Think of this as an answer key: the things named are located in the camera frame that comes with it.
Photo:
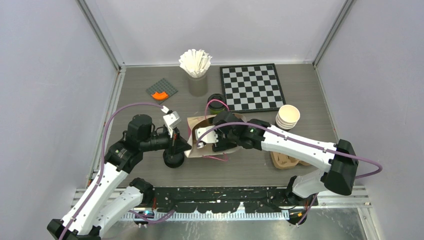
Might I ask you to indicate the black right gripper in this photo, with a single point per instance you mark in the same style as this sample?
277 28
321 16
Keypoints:
222 144

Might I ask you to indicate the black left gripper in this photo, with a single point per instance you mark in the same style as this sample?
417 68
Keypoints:
179 143

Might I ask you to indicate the paper gift bag pink handles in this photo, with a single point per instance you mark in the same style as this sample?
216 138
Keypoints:
206 152

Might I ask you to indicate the stack of black lids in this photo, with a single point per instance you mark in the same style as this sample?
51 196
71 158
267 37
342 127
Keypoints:
173 161

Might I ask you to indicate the green paper cup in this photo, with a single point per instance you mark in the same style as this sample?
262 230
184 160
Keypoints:
215 111

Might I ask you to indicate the black coffee cup lid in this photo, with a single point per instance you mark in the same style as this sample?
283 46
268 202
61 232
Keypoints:
216 101

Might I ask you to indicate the stack of paper cups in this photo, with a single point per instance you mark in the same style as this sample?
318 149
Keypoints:
287 117

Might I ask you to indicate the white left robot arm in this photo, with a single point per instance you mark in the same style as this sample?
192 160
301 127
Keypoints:
92 216

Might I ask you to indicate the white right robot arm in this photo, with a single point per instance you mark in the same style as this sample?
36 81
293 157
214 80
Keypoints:
335 162

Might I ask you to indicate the orange plastic piece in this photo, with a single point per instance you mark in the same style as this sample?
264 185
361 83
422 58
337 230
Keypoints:
160 96

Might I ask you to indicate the black white chessboard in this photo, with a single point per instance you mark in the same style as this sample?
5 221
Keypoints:
252 88

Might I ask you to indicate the brown pulp cup carrier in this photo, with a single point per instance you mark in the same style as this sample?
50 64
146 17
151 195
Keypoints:
284 162

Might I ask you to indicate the grey straw holder cup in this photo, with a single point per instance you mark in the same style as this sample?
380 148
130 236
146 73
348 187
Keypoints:
198 86

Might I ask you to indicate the grey lego baseplate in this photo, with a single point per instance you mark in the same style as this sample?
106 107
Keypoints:
162 85

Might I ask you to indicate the white wrapped straws bundle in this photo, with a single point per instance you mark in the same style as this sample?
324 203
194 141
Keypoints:
195 62

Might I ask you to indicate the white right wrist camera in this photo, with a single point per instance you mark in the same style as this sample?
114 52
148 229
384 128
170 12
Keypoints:
202 138

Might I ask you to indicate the aluminium frame rail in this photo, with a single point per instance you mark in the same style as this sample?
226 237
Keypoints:
326 200

